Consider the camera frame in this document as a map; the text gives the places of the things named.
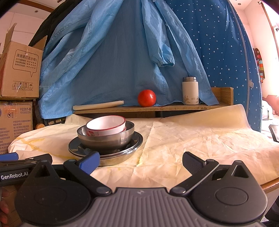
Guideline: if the stainless steel plate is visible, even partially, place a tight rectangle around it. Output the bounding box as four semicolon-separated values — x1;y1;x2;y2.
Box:
68;131;144;156

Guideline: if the blue work coat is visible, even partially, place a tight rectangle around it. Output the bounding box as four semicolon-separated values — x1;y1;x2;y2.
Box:
39;0;220;119

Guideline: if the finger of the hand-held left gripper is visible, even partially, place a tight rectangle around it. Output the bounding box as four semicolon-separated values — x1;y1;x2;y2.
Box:
0;152;19;162
18;153;53;164

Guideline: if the blue polka dot cloth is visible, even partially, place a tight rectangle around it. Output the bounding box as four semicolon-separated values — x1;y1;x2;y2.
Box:
166;0;263;133

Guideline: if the stainless steel bowl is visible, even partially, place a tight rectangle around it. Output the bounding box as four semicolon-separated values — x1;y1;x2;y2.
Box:
77;121;135;151

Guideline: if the white rolling pin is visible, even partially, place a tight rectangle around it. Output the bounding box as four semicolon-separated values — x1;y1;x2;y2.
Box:
73;100;125;111

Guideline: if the black jacket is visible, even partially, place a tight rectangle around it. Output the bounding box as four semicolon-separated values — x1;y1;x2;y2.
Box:
28;0;73;48

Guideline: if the white red-rimmed bowl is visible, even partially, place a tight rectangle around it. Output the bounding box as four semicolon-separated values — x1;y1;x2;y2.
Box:
86;115;126;133
86;128;127;137

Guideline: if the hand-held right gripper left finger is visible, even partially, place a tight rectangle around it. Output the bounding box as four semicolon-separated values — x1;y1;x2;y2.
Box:
28;151;112;196

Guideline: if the black plastic crate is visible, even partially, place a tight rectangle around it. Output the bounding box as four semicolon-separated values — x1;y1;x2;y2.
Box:
42;118;66;127

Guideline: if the wooden board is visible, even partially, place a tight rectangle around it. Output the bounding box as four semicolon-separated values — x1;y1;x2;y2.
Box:
73;87;234;119

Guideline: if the large steel basin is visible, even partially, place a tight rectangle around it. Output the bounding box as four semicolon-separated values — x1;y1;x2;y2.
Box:
72;151;140;167
69;147;141;159

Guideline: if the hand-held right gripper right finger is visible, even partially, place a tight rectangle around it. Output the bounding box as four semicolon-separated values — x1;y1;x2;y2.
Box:
169;151;254;196

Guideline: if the open cardboard box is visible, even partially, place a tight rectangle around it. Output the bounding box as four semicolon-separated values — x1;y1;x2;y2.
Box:
0;23;48;101

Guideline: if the white thermos bottle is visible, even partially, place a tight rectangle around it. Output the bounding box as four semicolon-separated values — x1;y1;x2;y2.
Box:
182;76;199;105

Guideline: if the red tomato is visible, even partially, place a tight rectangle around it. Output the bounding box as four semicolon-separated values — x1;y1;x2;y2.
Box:
137;89;157;107

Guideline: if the person's left hand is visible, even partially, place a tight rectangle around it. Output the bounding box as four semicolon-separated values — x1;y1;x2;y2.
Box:
0;187;10;219

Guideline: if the striped colourful cloth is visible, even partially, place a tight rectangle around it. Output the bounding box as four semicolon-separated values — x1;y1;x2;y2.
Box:
253;47;266;84

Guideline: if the large printed cardboard box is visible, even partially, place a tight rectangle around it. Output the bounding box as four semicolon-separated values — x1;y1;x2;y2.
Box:
0;100;33;155

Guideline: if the flat black object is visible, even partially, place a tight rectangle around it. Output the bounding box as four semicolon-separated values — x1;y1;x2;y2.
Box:
269;124;279;143

